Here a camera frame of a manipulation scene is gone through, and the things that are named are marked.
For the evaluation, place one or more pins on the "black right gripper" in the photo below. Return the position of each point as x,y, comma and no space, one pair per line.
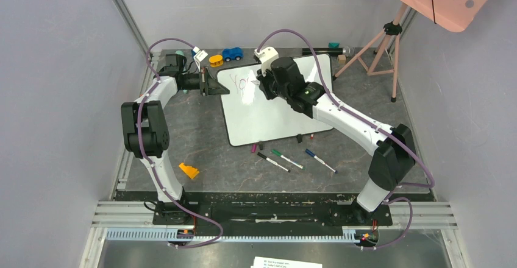
266,84

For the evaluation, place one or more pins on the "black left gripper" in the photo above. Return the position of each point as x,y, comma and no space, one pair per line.
210,86

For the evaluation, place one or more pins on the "white whiteboard with black frame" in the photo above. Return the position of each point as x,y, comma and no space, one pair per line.
251,118

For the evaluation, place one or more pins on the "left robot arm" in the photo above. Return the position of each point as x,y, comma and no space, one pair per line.
146,133

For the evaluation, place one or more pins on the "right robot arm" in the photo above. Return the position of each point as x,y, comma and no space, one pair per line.
392,148

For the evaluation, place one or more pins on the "blue toy car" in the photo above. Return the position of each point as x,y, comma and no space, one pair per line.
230,54

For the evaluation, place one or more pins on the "teal block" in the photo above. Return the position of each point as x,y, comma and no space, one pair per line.
333,45

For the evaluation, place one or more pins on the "wooden cube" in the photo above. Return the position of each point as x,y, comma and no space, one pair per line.
342,59

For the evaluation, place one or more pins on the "green capped marker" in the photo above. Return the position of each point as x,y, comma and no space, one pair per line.
276,152

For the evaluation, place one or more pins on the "black capped marker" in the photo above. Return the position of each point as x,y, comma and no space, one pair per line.
263,156

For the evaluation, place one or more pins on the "blue capped marker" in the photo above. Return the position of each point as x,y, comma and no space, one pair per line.
313,155

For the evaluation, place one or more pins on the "black flashlight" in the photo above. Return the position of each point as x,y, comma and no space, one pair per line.
347,51

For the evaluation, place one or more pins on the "orange wedge block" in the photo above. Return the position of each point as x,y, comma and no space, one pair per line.
190,171

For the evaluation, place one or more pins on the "white paper sheet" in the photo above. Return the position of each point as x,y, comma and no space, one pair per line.
263,262

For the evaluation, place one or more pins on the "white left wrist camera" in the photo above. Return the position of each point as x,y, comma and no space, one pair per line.
199,55

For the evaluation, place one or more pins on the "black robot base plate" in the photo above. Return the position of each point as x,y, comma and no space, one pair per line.
266,214

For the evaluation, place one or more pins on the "aluminium frame profile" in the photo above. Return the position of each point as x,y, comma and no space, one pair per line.
132,25

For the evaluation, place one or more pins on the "white cable duct rail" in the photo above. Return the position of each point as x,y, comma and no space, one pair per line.
177,235

